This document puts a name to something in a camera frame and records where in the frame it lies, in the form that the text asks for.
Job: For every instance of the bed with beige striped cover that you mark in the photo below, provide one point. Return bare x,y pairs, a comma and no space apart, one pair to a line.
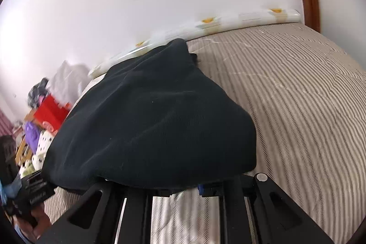
291,106

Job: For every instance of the black fleece garment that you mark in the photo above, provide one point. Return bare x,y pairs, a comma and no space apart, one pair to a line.
160,124

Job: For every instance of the wooden shelf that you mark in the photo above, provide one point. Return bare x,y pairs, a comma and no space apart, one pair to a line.
22,146

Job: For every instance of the pink striped curtain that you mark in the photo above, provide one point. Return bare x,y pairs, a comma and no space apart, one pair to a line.
4,121

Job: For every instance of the white spotted plush toy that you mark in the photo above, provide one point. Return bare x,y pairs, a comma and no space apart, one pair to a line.
44,144

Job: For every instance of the red box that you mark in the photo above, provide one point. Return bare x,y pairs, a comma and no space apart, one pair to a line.
51,114

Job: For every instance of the white rolled mat yellow print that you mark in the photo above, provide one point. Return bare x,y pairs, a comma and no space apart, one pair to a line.
251,19

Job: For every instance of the dark printed cloth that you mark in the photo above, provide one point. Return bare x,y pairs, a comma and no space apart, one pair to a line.
37,93

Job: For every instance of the purple plush toy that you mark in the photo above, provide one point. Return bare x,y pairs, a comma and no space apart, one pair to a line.
31,134

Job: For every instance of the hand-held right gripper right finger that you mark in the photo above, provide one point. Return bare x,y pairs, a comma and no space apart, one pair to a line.
201,190

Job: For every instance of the white cloth pile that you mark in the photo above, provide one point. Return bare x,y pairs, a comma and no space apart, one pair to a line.
68,79

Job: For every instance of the person's left hand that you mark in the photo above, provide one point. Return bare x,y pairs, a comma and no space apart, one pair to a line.
41,221

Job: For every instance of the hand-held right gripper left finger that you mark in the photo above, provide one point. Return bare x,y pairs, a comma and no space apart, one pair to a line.
137,212

